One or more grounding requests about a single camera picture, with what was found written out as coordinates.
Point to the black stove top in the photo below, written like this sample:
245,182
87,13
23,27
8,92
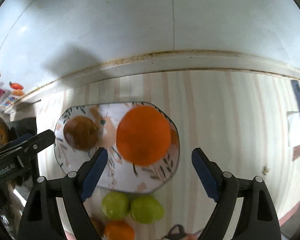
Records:
22,127

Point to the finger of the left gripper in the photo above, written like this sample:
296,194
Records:
28,142

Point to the small yellow scrap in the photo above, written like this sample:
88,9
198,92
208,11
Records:
265,170

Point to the small brown card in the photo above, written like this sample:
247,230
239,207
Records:
296,152

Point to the dark red apple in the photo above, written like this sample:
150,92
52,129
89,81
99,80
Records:
81,133

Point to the green apple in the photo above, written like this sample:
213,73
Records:
145,209
116,205

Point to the large orange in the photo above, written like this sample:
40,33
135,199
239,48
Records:
143,136

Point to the striped cat table mat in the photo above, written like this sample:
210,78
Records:
238,119

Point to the floral white plate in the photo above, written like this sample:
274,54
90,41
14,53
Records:
119,174

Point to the colourful wall sticker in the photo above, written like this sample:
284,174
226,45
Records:
9,93

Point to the brown red fruit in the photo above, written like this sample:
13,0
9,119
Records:
98,225

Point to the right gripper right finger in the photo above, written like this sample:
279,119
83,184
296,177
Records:
258,218

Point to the white paper napkin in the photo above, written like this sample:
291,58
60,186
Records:
293,119

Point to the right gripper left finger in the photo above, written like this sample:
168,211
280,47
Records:
41,219

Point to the small orange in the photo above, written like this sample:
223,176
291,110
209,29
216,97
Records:
119,230
174,137

